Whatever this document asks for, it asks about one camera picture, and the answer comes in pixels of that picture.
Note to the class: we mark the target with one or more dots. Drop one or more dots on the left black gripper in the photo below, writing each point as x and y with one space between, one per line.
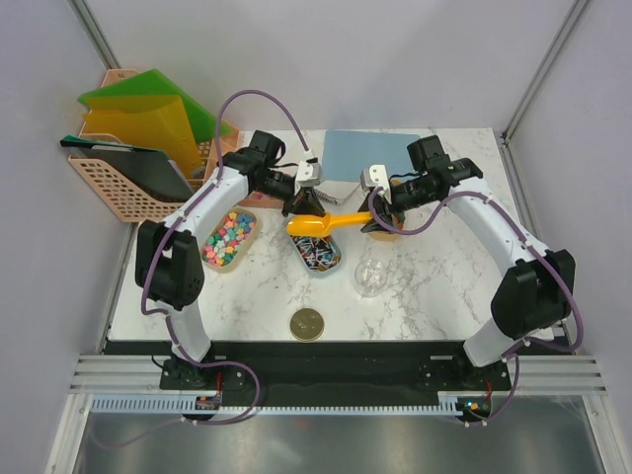
303 201

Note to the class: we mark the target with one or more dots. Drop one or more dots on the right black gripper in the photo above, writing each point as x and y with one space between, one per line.
378 201

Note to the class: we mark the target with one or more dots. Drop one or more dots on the orange plastic scoop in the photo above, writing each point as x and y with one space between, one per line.
323 226

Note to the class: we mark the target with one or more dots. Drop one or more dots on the blue tray of lollipops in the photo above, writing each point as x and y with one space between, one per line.
321 256

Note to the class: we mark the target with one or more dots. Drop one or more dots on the clear plastic jar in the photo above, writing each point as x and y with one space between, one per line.
370 278

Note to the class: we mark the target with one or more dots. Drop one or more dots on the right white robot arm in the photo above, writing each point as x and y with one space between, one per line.
534 302

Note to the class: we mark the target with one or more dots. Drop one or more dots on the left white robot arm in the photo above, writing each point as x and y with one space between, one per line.
168 264

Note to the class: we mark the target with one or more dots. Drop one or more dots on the yellow tray jelly candies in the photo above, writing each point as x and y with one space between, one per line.
398 219

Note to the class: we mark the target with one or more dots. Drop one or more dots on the pink tray star candies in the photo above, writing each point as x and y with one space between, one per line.
259 200

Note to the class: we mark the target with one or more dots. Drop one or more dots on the beige tray colourful candies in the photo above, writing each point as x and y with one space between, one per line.
230 240

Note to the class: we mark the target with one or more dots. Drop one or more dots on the white spiral notebook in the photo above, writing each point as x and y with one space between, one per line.
336 192

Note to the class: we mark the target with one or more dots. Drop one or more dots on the blue clipboard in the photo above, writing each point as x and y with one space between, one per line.
346 153

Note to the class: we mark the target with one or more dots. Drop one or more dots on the gold jar lid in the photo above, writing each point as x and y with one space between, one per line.
306 325

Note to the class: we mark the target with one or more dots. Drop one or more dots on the black folder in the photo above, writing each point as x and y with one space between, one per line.
151 170

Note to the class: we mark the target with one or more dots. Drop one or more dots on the yellow plastic folder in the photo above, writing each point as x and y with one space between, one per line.
166 129

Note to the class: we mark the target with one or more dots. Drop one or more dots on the green plastic folder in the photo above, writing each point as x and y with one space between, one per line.
130 91

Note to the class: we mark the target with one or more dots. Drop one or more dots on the pink file organizer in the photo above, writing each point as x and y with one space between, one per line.
128 201

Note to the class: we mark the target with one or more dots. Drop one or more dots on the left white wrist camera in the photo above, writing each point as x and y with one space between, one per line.
309 174

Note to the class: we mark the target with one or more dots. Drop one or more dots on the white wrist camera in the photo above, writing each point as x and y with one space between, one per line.
309 174
376 177

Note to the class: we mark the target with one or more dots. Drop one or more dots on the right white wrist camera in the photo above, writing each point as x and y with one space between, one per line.
376 177

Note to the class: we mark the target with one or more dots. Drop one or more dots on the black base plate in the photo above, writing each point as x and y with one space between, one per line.
322 373

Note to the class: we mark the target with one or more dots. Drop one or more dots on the white cable duct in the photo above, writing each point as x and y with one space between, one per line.
147 404

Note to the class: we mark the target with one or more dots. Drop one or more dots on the aluminium frame rail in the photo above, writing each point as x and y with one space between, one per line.
538 375

